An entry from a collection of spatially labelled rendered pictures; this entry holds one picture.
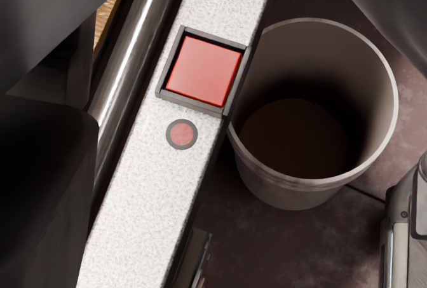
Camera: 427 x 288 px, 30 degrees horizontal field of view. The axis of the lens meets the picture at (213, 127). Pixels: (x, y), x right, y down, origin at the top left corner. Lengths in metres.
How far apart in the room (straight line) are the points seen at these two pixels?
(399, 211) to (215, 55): 0.76
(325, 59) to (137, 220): 0.86
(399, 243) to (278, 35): 0.43
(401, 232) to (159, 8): 0.79
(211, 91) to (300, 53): 0.78
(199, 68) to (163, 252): 0.18
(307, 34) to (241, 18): 0.66
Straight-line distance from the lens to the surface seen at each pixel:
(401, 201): 1.48
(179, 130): 0.78
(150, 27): 0.82
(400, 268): 1.47
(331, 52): 1.52
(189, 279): 0.84
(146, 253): 0.76
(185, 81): 0.78
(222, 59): 0.79
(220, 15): 0.82
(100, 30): 0.80
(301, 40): 1.49
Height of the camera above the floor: 1.66
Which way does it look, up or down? 73 degrees down
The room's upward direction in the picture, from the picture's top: 3 degrees counter-clockwise
